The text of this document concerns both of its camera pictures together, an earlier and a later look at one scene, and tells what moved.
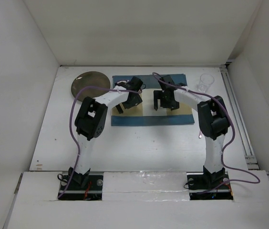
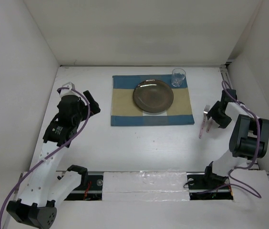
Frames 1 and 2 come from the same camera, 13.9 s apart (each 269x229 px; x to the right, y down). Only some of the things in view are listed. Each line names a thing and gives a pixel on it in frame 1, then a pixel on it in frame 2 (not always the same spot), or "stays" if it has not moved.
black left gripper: [135, 102] → [93, 105]
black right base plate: [201, 182] stays
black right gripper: [159, 95] → [223, 122]
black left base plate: [81, 187] stays
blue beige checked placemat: [144, 113] stays
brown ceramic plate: [89, 78] → [153, 96]
